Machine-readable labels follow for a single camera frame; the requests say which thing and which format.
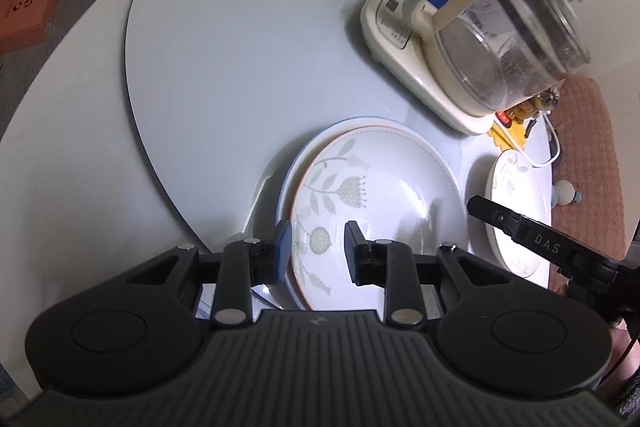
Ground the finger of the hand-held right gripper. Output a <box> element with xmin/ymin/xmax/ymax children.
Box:
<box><xmin>467</xmin><ymin>196</ymin><xmax>621</xmax><ymax>280</ymax></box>

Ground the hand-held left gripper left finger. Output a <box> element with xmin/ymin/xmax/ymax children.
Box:
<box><xmin>125</xmin><ymin>221</ymin><xmax>292</xmax><ymax>327</ymax></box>

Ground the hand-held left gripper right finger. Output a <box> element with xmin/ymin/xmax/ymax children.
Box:
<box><xmin>345</xmin><ymin>220</ymin><xmax>511</xmax><ymax>328</ymax></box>

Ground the floral plate with brown rim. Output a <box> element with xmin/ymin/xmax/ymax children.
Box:
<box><xmin>486</xmin><ymin>149</ymin><xmax>553</xmax><ymax>279</ymax></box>

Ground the white plate with blue rim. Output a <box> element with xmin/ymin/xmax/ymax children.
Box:
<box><xmin>276</xmin><ymin>117</ymin><xmax>431</xmax><ymax>312</ymax></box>

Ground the floral plate with orange rim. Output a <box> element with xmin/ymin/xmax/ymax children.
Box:
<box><xmin>290</xmin><ymin>126</ymin><xmax>462</xmax><ymax>312</ymax></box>

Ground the small white round toy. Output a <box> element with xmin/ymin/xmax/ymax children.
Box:
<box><xmin>552</xmin><ymin>179</ymin><xmax>583</xmax><ymax>208</ymax></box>

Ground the brown figurine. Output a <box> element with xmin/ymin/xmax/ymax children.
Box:
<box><xmin>520</xmin><ymin>89</ymin><xmax>561</xmax><ymax>118</ymax></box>

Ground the grey round turntable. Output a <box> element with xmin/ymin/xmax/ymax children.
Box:
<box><xmin>125</xmin><ymin>0</ymin><xmax>556</xmax><ymax>258</ymax></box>

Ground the cream kettle base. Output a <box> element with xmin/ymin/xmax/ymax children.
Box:
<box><xmin>361</xmin><ymin>0</ymin><xmax>501</xmax><ymax>136</ymax></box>

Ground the orange box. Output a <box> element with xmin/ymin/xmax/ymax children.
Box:
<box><xmin>0</xmin><ymin>0</ymin><xmax>62</xmax><ymax>55</ymax></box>

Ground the white cable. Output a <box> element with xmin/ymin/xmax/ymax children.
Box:
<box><xmin>502</xmin><ymin>112</ymin><xmax>563</xmax><ymax>168</ymax></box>

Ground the glass kettle with cream handle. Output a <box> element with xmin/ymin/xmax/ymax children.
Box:
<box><xmin>402</xmin><ymin>0</ymin><xmax>593</xmax><ymax>118</ymax></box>

